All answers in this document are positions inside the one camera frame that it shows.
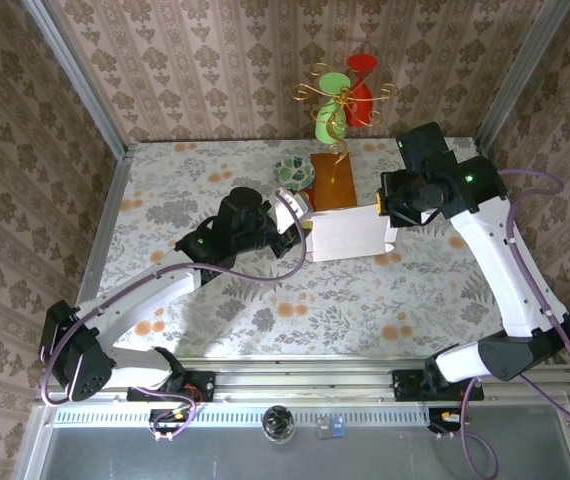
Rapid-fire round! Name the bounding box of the yellow paper box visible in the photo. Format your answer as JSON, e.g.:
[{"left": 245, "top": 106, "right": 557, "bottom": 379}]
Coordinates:
[{"left": 309, "top": 203, "right": 400, "bottom": 264}]

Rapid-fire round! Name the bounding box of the brown wooden board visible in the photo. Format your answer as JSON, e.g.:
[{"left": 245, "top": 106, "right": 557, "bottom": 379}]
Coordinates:
[{"left": 309, "top": 152, "right": 359, "bottom": 212}]

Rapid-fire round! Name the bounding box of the green leaf patterned bowl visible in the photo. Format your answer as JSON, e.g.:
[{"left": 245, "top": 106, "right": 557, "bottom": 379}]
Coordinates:
[{"left": 272, "top": 155, "right": 316, "bottom": 192}]

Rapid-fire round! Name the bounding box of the green goblet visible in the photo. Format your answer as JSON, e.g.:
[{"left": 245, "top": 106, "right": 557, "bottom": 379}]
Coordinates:
[{"left": 313, "top": 72, "right": 352, "bottom": 144}]

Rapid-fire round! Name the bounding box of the red goblet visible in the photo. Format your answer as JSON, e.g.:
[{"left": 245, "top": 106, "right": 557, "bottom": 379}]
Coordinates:
[{"left": 344, "top": 53, "right": 380, "bottom": 129}]

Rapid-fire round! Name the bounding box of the shiny metal cup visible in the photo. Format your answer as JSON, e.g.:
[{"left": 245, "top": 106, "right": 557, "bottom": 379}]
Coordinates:
[{"left": 261, "top": 404, "right": 297, "bottom": 444}]

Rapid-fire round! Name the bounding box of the black connector board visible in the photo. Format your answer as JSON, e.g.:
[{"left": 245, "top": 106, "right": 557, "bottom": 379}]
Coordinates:
[
  {"left": 427, "top": 407, "right": 467, "bottom": 434},
  {"left": 148, "top": 407, "right": 192, "bottom": 434}
]

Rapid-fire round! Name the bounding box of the gold wire stand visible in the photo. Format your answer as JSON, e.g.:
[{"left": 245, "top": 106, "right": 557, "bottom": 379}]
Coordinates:
[{"left": 290, "top": 62, "right": 399, "bottom": 182}]

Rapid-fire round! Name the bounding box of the aluminium frame post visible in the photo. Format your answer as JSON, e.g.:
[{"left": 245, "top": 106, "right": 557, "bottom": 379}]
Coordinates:
[
  {"left": 475, "top": 0, "right": 570, "bottom": 151},
  {"left": 22, "top": 0, "right": 129, "bottom": 159}
]

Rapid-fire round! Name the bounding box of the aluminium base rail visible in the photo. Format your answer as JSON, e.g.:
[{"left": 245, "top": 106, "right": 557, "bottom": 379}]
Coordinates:
[{"left": 37, "top": 355, "right": 570, "bottom": 407}]

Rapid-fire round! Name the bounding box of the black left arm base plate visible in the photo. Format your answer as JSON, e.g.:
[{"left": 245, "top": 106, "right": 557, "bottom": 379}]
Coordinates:
[{"left": 126, "top": 368, "right": 217, "bottom": 404}]

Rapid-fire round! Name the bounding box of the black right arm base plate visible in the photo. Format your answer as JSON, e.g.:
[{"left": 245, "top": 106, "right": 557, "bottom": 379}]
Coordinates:
[{"left": 391, "top": 368, "right": 485, "bottom": 403}]

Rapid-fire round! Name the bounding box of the slotted grey cable duct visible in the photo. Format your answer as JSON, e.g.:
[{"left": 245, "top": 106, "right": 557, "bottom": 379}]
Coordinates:
[{"left": 52, "top": 406, "right": 432, "bottom": 427}]

